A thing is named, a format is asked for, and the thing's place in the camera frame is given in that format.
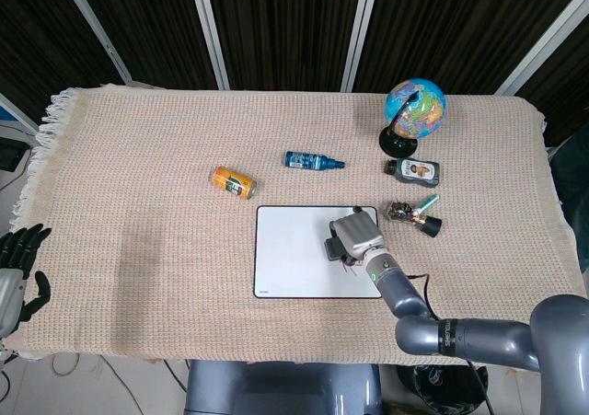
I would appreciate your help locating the beige waffle-weave tablecloth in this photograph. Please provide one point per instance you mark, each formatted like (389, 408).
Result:
(138, 157)

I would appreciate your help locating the dark sauce bottle with label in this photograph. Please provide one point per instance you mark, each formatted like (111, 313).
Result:
(414, 171)

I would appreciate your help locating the green marker pen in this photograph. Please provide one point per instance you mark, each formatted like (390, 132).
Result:
(428, 202)

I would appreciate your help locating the white erasable writing board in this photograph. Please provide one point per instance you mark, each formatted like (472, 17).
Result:
(290, 249)

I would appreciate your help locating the black bagged trash bin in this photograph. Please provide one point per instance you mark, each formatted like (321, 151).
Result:
(432, 389)

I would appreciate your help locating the dark grey board eraser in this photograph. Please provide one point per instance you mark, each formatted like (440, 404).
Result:
(332, 249)

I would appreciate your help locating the orange drink can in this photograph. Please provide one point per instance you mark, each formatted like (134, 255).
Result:
(232, 181)

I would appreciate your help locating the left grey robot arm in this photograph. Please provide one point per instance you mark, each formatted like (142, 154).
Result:
(3, 350)

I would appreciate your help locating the black box device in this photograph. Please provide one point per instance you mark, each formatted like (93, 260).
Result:
(9, 155)

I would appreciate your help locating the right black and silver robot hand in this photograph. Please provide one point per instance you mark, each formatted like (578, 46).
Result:
(359, 235)

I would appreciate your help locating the black chair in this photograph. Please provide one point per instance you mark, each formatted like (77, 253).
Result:
(570, 180)

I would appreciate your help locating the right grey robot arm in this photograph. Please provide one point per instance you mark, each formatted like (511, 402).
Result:
(483, 337)

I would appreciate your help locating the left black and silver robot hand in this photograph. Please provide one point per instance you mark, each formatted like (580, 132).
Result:
(9, 291)

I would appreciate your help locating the small globe on black stand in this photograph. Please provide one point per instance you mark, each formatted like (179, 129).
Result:
(423, 107)

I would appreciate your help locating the small glass bottle black cap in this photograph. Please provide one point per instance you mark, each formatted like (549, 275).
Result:
(431, 225)

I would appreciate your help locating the blue spray bottle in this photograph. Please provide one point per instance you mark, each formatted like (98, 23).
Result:
(306, 159)

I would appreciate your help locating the silver partition post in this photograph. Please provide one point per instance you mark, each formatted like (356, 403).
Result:
(209, 33)
(543, 42)
(361, 28)
(96, 28)

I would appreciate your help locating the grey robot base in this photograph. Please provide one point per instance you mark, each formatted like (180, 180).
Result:
(276, 387)

